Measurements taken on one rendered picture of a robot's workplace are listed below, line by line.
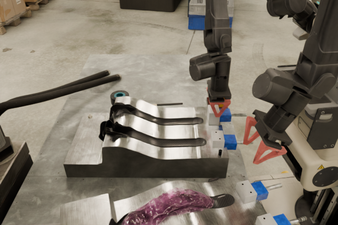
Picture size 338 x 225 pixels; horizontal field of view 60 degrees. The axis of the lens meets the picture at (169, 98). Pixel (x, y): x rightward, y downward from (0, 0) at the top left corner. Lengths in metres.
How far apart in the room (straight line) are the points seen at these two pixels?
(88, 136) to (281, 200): 1.03
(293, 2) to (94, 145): 0.78
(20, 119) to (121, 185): 1.90
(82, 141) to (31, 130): 1.59
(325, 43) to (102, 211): 0.61
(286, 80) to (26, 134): 2.19
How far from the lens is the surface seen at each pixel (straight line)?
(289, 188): 1.71
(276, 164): 2.21
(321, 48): 0.65
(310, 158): 1.11
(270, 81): 0.64
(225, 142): 0.93
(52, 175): 1.03
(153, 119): 1.03
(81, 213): 0.77
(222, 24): 0.89
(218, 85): 0.92
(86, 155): 0.97
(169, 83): 1.39
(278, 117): 0.71
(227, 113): 1.01
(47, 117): 2.69
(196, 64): 0.85
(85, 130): 1.06
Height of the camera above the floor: 1.53
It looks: 34 degrees down
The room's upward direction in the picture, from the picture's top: straight up
